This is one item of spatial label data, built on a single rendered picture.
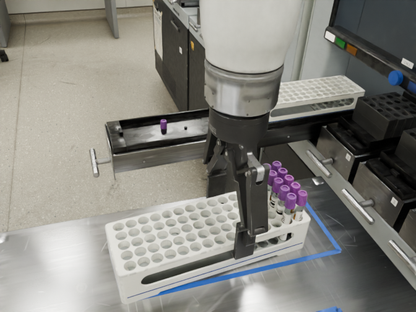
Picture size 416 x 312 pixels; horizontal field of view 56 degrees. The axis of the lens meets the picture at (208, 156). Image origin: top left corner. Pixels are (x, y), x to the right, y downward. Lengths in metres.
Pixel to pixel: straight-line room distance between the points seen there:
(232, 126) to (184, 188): 1.54
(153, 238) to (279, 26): 0.34
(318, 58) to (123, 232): 0.77
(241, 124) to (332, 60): 0.72
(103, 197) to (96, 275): 1.37
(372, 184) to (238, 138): 0.48
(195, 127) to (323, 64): 0.41
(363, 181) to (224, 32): 0.59
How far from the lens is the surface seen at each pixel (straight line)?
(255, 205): 0.49
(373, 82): 1.28
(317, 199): 0.76
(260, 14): 0.39
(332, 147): 0.98
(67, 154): 2.30
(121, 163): 0.87
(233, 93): 0.43
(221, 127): 0.47
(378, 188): 0.88
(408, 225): 0.85
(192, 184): 2.01
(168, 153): 0.88
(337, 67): 1.17
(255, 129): 0.47
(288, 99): 0.98
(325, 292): 0.62
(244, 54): 0.41
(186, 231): 0.60
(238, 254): 0.58
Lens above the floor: 1.31
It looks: 36 degrees down
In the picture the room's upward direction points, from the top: 3 degrees clockwise
